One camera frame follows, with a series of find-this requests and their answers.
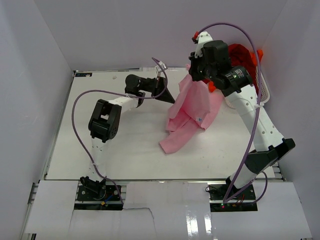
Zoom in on black label sticker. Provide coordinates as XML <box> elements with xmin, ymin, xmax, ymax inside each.
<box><xmin>74</xmin><ymin>72</ymin><xmax>93</xmax><ymax>78</ymax></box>

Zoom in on pink t shirt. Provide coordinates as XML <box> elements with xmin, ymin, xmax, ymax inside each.
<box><xmin>159</xmin><ymin>74</ymin><xmax>224</xmax><ymax>154</ymax></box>

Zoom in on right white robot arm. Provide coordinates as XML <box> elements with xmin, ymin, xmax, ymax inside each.
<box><xmin>189</xmin><ymin>40</ymin><xmax>296</xmax><ymax>200</ymax></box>

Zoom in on dark red t shirt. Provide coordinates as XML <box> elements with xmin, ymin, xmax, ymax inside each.
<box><xmin>215</xmin><ymin>44</ymin><xmax>257</xmax><ymax>90</ymax></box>

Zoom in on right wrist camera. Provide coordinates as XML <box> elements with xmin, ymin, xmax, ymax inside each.
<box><xmin>192</xmin><ymin>31</ymin><xmax>213</xmax><ymax>58</ymax></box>

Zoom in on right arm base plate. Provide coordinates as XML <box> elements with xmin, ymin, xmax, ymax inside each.
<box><xmin>205</xmin><ymin>181</ymin><xmax>258</xmax><ymax>212</ymax></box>

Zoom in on white plastic basket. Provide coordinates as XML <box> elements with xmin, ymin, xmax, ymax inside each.
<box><xmin>224</xmin><ymin>66</ymin><xmax>271</xmax><ymax>110</ymax></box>

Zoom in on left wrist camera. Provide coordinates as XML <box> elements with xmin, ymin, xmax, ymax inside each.
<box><xmin>154</xmin><ymin>60</ymin><xmax>168</xmax><ymax>78</ymax></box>

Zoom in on orange t shirt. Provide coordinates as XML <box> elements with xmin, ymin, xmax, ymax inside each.
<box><xmin>208</xmin><ymin>48</ymin><xmax>264</xmax><ymax>92</ymax></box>

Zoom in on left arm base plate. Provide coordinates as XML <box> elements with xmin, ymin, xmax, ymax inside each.
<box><xmin>74</xmin><ymin>176</ymin><xmax>123</xmax><ymax>211</ymax></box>

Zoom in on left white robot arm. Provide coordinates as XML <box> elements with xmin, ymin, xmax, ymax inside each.
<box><xmin>71</xmin><ymin>74</ymin><xmax>175</xmax><ymax>182</ymax></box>

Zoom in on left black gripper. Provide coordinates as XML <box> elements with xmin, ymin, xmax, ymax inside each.
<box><xmin>138</xmin><ymin>76</ymin><xmax>174</xmax><ymax>104</ymax></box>

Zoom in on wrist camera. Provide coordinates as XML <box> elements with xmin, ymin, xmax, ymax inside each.
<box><xmin>192</xmin><ymin>31</ymin><xmax>213</xmax><ymax>58</ymax></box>
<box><xmin>154</xmin><ymin>60</ymin><xmax>168</xmax><ymax>78</ymax></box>

